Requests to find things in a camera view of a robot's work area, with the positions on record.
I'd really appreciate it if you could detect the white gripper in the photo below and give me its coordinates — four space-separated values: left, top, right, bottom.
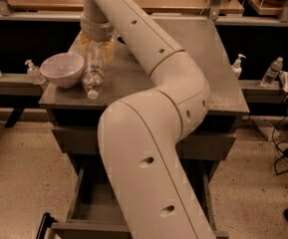
80 14 115 65

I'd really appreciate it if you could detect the clear plastic water bottle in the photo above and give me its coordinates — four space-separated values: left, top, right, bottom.
81 41 107 100

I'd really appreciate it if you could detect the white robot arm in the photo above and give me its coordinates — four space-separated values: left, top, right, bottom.
84 0 216 239

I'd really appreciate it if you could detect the left sanitizer pump bottle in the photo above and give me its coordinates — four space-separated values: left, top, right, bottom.
25 60 46 85

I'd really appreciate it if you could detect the sanitizer pump bottle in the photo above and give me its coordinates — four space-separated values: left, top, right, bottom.
25 60 46 85
231 54 245 78

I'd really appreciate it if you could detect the closed grey top drawer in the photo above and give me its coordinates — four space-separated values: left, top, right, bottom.
52 126 236 160

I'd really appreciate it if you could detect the right sanitizer pump bottle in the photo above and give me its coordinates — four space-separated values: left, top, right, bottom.
231 54 245 78

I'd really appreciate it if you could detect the open grey middle drawer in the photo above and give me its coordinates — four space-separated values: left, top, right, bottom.
52 154 230 239

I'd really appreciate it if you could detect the right shelf water bottle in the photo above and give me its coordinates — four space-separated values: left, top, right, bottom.
260 57 283 87

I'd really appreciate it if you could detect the white bowl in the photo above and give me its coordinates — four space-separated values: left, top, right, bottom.
40 53 84 89

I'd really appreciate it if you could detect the wooden back table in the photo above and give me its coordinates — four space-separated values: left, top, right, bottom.
7 0 209 14

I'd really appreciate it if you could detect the black chair part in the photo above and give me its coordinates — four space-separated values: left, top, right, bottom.
36 212 55 239

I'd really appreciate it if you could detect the black floor cable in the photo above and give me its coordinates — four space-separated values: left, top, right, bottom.
271 117 288 178

